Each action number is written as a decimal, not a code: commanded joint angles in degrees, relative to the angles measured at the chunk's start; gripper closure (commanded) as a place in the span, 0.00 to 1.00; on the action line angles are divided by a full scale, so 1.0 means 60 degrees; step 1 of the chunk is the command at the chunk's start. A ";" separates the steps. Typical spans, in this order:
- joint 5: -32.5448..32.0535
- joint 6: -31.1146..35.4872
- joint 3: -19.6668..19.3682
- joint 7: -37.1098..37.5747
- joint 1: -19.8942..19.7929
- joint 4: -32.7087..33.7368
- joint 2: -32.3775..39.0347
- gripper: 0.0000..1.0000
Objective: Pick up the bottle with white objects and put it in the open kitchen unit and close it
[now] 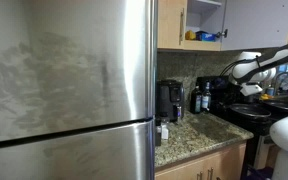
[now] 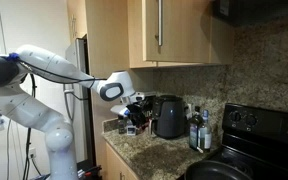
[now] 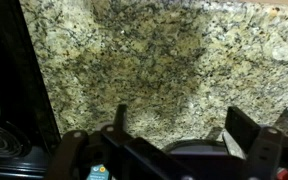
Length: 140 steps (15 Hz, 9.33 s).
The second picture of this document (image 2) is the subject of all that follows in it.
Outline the dark olive oil bottle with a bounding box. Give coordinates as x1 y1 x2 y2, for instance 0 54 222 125
188 105 205 151

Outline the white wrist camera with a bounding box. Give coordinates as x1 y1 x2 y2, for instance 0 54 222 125
110 103 132 118

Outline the white backsplash outlet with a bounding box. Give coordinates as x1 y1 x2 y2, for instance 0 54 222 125
184 103 194 118

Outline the wooden upper cabinet body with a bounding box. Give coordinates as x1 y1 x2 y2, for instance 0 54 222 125
127 0 236 70

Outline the small dark spice jar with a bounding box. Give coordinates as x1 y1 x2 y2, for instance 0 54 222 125
117 117 127 135

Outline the steel cabinet door handle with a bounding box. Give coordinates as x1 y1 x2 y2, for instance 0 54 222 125
154 0 164 48

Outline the tall wooden side panel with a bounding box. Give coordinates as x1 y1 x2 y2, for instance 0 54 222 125
84 0 156 171

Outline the black hanging cable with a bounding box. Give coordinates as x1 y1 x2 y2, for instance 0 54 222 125
22 73 38 180

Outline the black electric stove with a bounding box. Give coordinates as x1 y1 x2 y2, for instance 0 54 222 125
176 102 288 180

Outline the wooden lower cabinet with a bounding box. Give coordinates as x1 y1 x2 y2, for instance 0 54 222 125
104 141 140 180

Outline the stainless steel refrigerator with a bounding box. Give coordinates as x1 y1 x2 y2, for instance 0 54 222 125
64 36 97 166

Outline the white hanging cable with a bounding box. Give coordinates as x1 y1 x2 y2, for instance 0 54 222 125
5 118 12 180

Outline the small wooden cabinet door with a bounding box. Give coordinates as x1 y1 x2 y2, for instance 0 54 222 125
66 0 88 44

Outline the black frying pan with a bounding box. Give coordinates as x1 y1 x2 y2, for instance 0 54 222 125
183 159 254 180

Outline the white wall outlet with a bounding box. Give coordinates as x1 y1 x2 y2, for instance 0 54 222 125
28 147 38 159

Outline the clear bottle with blue cap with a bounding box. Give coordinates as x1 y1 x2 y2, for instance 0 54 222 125
198 109 213 153

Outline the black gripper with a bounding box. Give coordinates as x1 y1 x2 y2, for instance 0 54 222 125
126 102 146 126

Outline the black microwave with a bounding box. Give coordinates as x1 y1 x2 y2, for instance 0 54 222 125
211 0 288 28

